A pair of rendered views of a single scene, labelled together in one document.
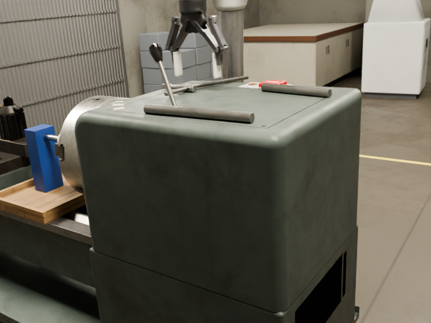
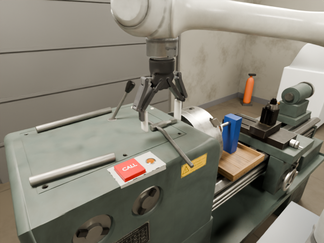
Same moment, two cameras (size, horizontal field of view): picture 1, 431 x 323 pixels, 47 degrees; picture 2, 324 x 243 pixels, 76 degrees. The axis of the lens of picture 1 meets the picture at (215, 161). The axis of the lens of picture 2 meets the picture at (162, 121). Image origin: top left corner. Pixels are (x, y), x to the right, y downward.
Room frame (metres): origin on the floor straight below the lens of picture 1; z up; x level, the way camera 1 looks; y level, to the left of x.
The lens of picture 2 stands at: (1.58, -0.55, 1.59)
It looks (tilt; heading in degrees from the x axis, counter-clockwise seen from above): 26 degrees down; 107
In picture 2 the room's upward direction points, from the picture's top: straight up
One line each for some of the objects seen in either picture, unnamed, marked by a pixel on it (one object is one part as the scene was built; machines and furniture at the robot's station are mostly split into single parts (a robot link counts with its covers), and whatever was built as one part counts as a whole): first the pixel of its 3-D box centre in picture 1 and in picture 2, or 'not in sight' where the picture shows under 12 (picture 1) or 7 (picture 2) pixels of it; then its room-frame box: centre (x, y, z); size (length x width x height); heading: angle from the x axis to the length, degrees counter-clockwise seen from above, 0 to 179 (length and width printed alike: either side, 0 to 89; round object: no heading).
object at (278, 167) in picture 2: not in sight; (284, 168); (2.02, 0.72, 0.73); 0.27 x 0.12 x 0.27; 55
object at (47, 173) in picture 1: (44, 158); (230, 133); (1.65, 0.60, 1.00); 0.08 x 0.06 x 0.23; 145
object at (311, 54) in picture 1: (289, 55); not in sight; (8.42, -1.37, 0.43); 2.29 x 1.85 x 0.86; 146
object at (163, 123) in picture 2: (178, 87); (164, 123); (1.39, 0.09, 1.27); 0.12 x 0.02 x 0.02; 54
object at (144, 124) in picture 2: (217, 65); (144, 120); (1.36, -0.02, 1.33); 0.03 x 0.01 x 0.07; 145
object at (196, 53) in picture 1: (184, 67); not in sight; (7.15, 0.36, 0.52); 1.08 x 0.70 x 1.04; 146
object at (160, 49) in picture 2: not in sight; (161, 47); (1.40, 0.04, 1.53); 0.09 x 0.09 x 0.06
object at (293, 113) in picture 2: not in sight; (294, 101); (2.15, 1.30, 1.01); 0.30 x 0.20 x 0.29; 55
